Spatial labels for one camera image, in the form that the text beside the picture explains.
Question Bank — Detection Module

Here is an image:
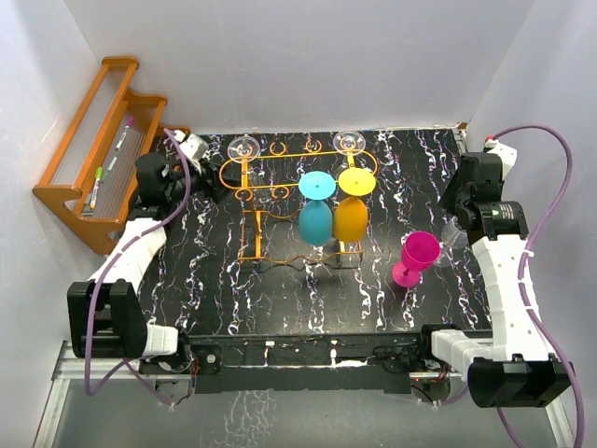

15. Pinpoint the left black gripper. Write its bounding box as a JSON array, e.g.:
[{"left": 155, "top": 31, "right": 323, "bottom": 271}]
[{"left": 163, "top": 159, "right": 239, "bottom": 204}]

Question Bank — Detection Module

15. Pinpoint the clear wine glass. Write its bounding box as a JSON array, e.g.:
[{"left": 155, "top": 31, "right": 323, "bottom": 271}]
[
  {"left": 227, "top": 135, "right": 269, "bottom": 206},
  {"left": 332, "top": 131, "right": 366, "bottom": 175},
  {"left": 434, "top": 217, "right": 468, "bottom": 267}
]

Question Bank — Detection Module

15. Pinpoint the magenta plastic wine glass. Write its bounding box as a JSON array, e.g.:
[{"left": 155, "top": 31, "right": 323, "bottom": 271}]
[{"left": 392, "top": 231, "right": 441, "bottom": 288}]

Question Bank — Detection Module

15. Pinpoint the yellow plastic wine glass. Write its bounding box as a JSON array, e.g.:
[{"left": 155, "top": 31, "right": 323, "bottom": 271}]
[{"left": 333, "top": 167, "right": 376, "bottom": 243}]

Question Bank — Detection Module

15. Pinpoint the blue plastic wine glass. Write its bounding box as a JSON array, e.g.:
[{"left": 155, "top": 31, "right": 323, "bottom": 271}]
[{"left": 298, "top": 171, "right": 336, "bottom": 245}]

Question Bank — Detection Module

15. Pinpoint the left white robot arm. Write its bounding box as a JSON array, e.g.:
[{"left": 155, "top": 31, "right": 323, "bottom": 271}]
[{"left": 67, "top": 153, "right": 227, "bottom": 372}]

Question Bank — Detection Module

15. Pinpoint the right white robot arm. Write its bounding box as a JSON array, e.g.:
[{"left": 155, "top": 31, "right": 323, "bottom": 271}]
[{"left": 415, "top": 152, "right": 571, "bottom": 408}]

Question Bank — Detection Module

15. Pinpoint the orange wooden shelf rack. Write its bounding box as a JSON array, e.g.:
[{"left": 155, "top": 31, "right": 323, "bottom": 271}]
[{"left": 33, "top": 56, "right": 167, "bottom": 255}]

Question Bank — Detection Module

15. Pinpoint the purple capped marker pen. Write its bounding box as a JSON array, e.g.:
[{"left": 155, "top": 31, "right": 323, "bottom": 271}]
[{"left": 115, "top": 116, "right": 135, "bottom": 157}]

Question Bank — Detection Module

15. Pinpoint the green capped marker pen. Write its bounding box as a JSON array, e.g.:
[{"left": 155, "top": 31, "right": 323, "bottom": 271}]
[{"left": 89, "top": 166, "right": 104, "bottom": 210}]

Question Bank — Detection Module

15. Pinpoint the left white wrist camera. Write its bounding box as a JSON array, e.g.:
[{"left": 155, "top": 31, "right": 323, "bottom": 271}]
[{"left": 174, "top": 130, "right": 209, "bottom": 161}]

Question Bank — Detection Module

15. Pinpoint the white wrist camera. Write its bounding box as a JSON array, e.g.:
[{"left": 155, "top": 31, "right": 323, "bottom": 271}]
[
  {"left": 483, "top": 135, "right": 518, "bottom": 179},
  {"left": 174, "top": 130, "right": 209, "bottom": 161}
]

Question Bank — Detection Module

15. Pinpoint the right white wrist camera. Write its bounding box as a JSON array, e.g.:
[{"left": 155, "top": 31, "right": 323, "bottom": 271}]
[{"left": 483, "top": 135, "right": 518, "bottom": 179}]

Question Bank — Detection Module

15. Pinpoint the gold wire wine glass rack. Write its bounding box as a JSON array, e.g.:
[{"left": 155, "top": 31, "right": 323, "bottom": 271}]
[{"left": 220, "top": 134, "right": 379, "bottom": 266}]

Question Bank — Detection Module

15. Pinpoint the black base rail with electronics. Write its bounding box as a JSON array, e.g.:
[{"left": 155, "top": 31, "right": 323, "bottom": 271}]
[{"left": 141, "top": 332, "right": 460, "bottom": 394}]

